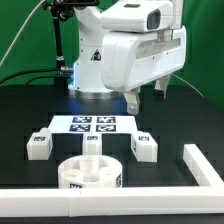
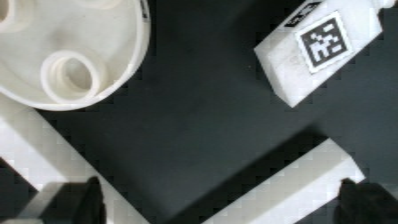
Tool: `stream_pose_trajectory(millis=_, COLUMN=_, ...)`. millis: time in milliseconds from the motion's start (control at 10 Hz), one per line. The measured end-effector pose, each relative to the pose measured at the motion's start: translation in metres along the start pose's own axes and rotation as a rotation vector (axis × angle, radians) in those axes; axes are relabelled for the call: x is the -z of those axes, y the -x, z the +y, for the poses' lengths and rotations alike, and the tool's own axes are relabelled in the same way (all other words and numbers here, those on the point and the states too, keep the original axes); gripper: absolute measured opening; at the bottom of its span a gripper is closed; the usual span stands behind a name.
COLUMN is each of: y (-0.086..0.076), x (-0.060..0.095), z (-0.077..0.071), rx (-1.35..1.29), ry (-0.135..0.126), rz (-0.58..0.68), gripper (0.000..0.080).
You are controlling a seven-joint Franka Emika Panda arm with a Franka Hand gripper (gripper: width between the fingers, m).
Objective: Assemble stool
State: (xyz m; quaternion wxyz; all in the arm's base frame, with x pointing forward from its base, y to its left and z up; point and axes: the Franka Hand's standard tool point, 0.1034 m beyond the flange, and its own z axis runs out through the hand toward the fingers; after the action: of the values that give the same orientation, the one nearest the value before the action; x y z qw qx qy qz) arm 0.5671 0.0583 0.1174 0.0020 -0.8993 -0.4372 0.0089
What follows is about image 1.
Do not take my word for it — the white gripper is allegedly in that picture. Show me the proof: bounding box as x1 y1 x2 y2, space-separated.
101 27 186 115

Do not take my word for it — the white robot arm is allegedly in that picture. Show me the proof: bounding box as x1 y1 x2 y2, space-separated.
69 0 186 115

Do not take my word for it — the white marker sheet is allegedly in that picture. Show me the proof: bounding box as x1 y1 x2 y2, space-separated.
48 115 137 134

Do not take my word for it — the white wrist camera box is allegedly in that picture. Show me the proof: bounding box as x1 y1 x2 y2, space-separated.
101 0 173 33

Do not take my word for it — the black cable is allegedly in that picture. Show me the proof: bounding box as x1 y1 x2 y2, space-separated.
0 67 73 86

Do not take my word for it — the white L-shaped barrier wall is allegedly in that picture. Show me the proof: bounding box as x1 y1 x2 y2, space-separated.
0 144 224 217

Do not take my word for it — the grey cable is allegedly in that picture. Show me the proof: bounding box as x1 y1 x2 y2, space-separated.
0 0 47 68

